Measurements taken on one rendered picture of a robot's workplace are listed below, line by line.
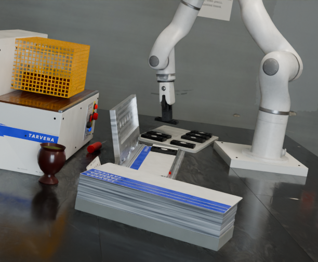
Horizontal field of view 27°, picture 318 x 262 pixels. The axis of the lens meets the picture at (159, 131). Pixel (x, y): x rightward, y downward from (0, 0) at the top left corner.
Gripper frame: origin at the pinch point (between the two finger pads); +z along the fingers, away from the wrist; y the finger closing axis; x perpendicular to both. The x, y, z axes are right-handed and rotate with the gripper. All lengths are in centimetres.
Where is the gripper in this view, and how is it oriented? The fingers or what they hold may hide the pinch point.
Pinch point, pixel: (167, 116)
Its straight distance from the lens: 285.7
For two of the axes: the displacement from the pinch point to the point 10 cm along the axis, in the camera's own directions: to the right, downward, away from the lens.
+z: 0.4, 9.9, 1.4
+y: 2.5, -1.5, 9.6
